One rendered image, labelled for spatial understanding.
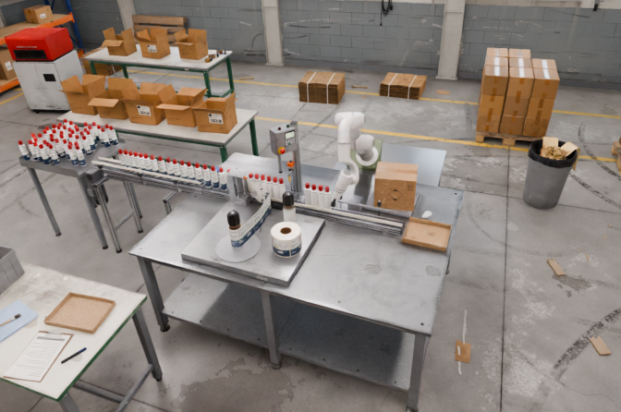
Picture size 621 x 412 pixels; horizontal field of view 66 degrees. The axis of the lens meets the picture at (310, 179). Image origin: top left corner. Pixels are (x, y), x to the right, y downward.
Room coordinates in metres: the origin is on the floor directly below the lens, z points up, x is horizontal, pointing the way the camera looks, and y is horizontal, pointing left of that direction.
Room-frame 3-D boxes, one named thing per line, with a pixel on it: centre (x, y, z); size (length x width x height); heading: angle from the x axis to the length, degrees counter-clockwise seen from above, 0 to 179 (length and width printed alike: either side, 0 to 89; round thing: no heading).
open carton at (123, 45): (7.50, 2.85, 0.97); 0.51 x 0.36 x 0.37; 161
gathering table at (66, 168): (4.02, 2.24, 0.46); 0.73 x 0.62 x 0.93; 66
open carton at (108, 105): (5.07, 2.18, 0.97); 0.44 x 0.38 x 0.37; 163
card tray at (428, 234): (2.59, -0.79, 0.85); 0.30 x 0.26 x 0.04; 66
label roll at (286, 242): (2.48, 0.18, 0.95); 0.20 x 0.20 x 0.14
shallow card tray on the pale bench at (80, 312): (2.05, 1.44, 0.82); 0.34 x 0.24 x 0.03; 74
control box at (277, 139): (3.11, 0.18, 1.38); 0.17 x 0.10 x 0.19; 121
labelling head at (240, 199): (3.07, 0.54, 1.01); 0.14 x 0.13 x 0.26; 66
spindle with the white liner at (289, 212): (2.70, 0.16, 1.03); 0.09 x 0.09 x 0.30
